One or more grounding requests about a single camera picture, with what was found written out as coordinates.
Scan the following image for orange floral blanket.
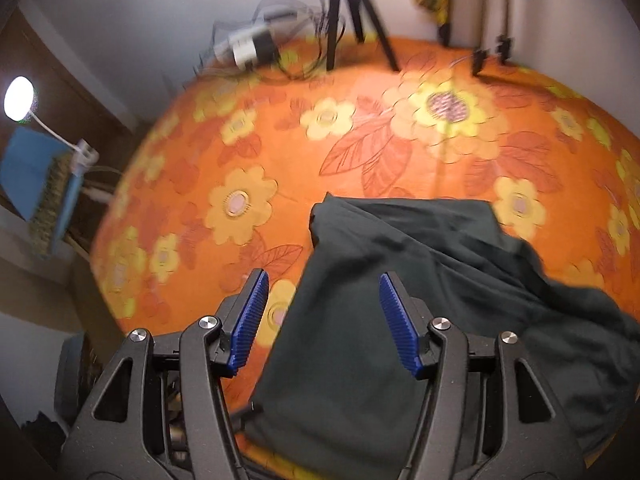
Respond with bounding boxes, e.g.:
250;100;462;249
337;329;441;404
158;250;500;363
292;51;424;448
90;35;640;480

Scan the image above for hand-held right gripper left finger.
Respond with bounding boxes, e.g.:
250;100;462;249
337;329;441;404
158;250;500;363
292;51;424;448
60;268;271;480

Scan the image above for small black tripod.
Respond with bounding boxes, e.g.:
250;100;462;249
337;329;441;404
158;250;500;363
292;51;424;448
324;0;402;73

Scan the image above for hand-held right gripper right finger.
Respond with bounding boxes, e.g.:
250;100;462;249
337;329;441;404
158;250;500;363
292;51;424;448
378;273;587;480

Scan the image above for white round gooseneck lamp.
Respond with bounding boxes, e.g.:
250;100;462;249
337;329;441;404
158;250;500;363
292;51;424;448
3;75;97;173

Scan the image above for dark grey pants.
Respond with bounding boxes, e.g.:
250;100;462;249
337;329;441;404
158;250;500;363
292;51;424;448
244;192;634;480

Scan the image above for white and black device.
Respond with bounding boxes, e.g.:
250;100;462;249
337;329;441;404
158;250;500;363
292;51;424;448
212;7;313;72

